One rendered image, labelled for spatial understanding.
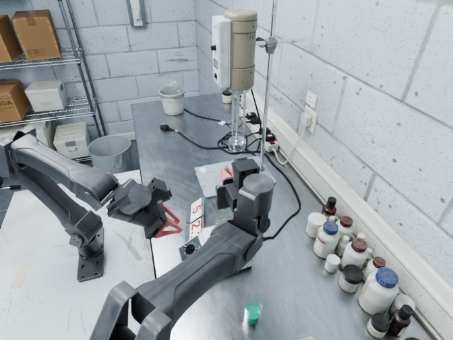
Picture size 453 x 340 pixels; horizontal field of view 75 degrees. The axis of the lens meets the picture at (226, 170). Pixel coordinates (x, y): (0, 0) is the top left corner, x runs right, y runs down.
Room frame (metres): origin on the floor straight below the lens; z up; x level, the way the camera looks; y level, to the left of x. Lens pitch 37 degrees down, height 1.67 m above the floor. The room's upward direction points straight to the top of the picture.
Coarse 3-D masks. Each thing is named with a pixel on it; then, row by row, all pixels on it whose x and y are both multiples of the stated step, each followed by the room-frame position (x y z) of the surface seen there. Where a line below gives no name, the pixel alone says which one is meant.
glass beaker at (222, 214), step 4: (228, 208) 0.62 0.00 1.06; (216, 212) 0.60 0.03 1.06; (220, 212) 0.61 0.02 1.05; (224, 212) 0.62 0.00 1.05; (228, 212) 0.62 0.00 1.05; (232, 212) 0.61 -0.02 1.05; (216, 216) 0.60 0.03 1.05; (220, 216) 0.61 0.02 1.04; (224, 216) 0.62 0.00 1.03; (228, 216) 0.62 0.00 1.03; (232, 216) 0.61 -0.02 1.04; (216, 220) 0.57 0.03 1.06; (216, 224) 0.58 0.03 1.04
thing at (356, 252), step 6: (354, 240) 0.55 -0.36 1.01; (360, 240) 0.55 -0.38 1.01; (348, 246) 0.54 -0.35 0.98; (354, 246) 0.53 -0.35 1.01; (360, 246) 0.53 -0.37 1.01; (366, 246) 0.52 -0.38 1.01; (348, 252) 0.53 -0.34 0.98; (354, 252) 0.52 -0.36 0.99; (360, 252) 0.52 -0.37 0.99; (366, 252) 0.52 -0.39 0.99; (342, 258) 0.54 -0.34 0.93; (348, 258) 0.52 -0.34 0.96; (354, 258) 0.51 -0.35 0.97; (360, 258) 0.51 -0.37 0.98; (342, 264) 0.53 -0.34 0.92; (354, 264) 0.51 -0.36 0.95; (360, 264) 0.51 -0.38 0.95
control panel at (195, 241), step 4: (196, 236) 0.60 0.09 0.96; (192, 240) 0.59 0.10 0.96; (196, 240) 0.58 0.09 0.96; (184, 244) 0.59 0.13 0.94; (188, 244) 0.58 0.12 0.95; (196, 244) 0.57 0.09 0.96; (200, 244) 0.57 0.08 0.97; (180, 248) 0.58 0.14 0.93; (184, 248) 0.57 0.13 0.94; (196, 248) 0.56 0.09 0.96; (180, 252) 0.56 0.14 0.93; (184, 252) 0.56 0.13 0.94; (184, 256) 0.55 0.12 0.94; (188, 256) 0.54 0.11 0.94
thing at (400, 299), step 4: (396, 296) 0.41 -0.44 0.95; (400, 296) 0.41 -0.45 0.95; (404, 296) 0.41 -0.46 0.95; (408, 296) 0.41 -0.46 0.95; (396, 300) 0.40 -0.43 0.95; (400, 300) 0.40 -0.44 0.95; (404, 300) 0.40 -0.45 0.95; (408, 300) 0.40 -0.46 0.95; (412, 300) 0.40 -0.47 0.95; (392, 304) 0.40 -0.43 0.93; (396, 304) 0.39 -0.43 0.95; (400, 304) 0.39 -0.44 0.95; (408, 304) 0.39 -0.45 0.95; (412, 304) 0.39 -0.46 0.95; (392, 308) 0.39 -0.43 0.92; (396, 308) 0.39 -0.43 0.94; (392, 312) 0.39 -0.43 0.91
